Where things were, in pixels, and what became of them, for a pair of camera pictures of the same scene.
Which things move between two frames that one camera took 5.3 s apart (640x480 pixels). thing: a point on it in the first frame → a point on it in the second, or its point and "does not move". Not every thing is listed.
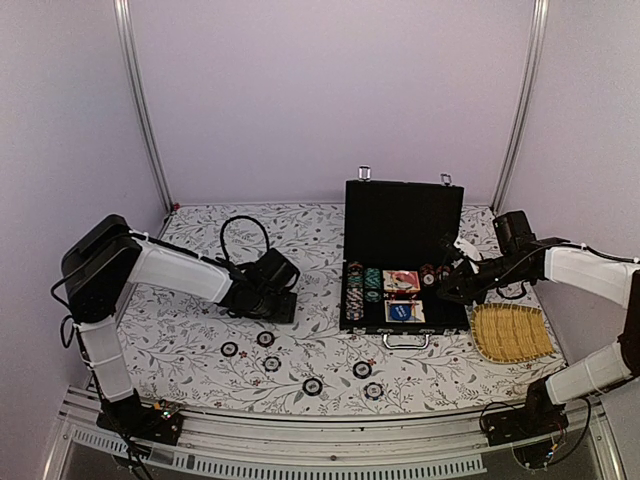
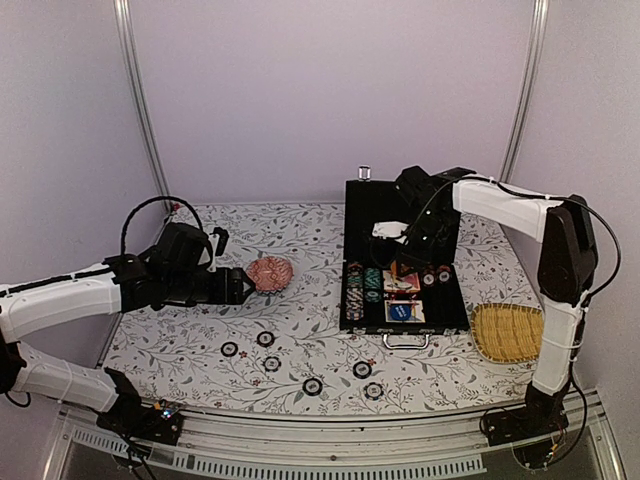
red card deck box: x=404 y=281 does not move
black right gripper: x=466 y=283 → x=418 y=258
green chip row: x=372 y=285 does not move
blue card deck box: x=404 y=311 does not move
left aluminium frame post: x=123 y=16 does not move
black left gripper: x=287 y=310 → x=222 y=294
